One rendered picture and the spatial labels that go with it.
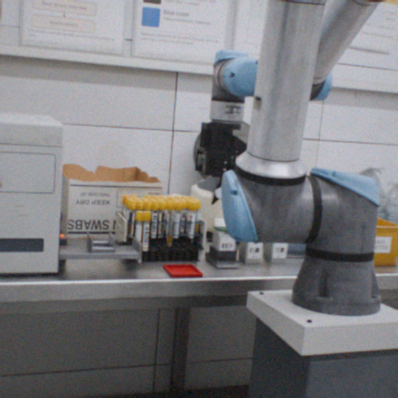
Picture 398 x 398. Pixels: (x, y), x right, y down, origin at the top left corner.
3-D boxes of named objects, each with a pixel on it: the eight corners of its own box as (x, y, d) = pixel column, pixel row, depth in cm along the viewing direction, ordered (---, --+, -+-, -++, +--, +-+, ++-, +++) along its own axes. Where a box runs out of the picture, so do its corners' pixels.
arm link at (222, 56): (218, 47, 125) (211, 50, 133) (214, 101, 126) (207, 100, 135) (255, 51, 126) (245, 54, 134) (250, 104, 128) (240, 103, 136)
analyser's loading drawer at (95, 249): (40, 264, 118) (40, 239, 118) (37, 255, 125) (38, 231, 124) (141, 263, 125) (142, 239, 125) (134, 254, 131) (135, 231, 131)
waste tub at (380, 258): (352, 267, 144) (357, 226, 142) (323, 252, 156) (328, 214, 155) (399, 266, 148) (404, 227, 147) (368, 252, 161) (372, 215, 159)
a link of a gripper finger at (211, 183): (190, 194, 144) (200, 166, 137) (214, 195, 145) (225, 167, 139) (193, 204, 141) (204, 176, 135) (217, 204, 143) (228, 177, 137)
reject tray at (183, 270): (172, 277, 124) (172, 274, 124) (162, 268, 130) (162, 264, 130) (202, 277, 126) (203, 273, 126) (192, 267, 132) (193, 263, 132)
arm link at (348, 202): (389, 254, 98) (396, 172, 97) (311, 253, 96) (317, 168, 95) (357, 242, 110) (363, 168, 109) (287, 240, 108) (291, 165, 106)
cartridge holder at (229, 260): (217, 268, 133) (218, 253, 133) (204, 257, 142) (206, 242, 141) (239, 268, 135) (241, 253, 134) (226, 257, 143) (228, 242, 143)
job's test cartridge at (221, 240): (217, 260, 135) (219, 232, 134) (211, 253, 140) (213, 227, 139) (234, 260, 137) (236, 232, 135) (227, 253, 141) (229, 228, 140)
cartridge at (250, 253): (245, 263, 139) (248, 235, 138) (237, 258, 143) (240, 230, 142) (261, 263, 140) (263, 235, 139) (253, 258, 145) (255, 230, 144)
